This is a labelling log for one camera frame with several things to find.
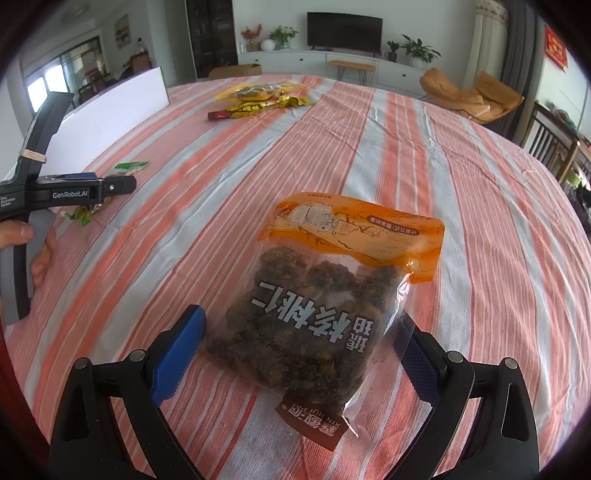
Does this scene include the long yellow snack packet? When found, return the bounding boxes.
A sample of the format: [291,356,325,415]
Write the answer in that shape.
[207,102,278,121]

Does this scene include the yellow snack bag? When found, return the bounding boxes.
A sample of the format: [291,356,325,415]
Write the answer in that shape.
[216,82,296,101]

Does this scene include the grey curtain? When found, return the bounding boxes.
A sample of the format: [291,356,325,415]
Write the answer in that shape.
[501,0,548,139]

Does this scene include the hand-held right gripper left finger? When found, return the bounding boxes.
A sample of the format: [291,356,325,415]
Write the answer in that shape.
[48,305,207,480]

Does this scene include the black television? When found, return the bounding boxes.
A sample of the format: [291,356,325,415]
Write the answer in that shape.
[307,11,384,51]

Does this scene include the dark wooden chair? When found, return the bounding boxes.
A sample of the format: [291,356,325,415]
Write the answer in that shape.
[522,102,580,181]

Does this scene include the green potted plant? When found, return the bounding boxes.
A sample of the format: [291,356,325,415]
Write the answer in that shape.
[269,25,298,50]

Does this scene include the orange bag of candied walnuts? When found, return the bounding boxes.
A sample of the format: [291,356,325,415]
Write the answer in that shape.
[203,191,446,452]

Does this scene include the person's left hand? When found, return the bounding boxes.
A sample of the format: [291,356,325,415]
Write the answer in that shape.
[0,220,57,288]

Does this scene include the red flower plant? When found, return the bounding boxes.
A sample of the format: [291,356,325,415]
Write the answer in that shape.
[241,24,263,51]

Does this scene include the white board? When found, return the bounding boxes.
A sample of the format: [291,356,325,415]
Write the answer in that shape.
[44,67,169,178]

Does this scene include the dark display cabinet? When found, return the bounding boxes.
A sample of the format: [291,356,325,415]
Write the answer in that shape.
[186,0,239,79]

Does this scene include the framed wall painting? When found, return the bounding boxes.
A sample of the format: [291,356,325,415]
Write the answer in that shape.
[113,14,130,49]

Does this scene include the orange lounge chair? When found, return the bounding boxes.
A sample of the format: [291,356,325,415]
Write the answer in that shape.
[419,68,525,124]

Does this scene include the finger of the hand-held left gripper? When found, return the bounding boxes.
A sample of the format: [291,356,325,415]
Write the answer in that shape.
[39,172,105,182]
[90,175,138,204]

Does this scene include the wooden stool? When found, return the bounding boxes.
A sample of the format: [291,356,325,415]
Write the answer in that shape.
[328,60,376,83]

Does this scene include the red wall hanging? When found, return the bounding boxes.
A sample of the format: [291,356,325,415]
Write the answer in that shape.
[544,25,568,70]

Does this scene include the small green candy wrapper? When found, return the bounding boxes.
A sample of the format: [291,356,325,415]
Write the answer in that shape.
[64,204,105,227]

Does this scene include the white television cabinet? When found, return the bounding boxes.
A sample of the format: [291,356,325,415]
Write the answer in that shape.
[238,48,428,88]

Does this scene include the large leafy potted plant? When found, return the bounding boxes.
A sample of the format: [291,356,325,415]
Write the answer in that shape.
[401,34,441,70]

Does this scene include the white curtain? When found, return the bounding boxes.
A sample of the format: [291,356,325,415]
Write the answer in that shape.
[464,0,509,93]

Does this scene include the cardboard box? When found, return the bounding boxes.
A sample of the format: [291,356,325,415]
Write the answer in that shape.
[209,64,263,80]

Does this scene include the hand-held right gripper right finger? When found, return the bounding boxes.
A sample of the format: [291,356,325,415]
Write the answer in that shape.
[392,314,541,480]

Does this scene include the green snack packet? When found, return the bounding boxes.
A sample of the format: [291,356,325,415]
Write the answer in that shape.
[115,160,151,176]

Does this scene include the orange striped tablecloth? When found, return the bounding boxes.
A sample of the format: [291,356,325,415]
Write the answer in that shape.
[4,74,591,480]

